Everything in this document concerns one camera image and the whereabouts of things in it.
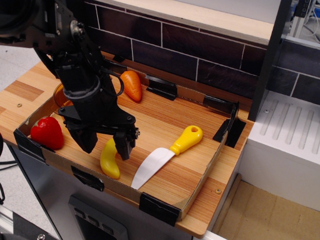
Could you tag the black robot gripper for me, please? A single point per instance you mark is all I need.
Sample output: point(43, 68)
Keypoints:
point(95, 110)

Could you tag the yellow toy banana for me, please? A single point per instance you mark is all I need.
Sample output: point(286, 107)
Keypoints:
point(108, 163)

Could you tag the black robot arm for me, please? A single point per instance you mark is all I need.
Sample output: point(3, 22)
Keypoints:
point(64, 47)

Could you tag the orange transparent plastic pot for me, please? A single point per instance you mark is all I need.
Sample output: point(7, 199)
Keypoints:
point(59, 97)

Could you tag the orange toy carrot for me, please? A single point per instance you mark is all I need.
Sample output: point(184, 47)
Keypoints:
point(132, 85)

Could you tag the yellow white toy knife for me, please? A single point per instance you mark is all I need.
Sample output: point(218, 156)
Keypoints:
point(190, 136)

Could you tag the red toy strawberry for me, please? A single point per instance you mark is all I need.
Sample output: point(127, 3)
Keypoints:
point(47, 131)

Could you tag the grey toy oven panel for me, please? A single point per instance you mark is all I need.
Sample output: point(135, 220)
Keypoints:
point(95, 225)

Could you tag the white toy sink drainboard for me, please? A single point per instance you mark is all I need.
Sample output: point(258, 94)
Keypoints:
point(282, 152)

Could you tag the dark grey kitchen frame post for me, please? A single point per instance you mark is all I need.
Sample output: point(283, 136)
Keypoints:
point(271, 58)

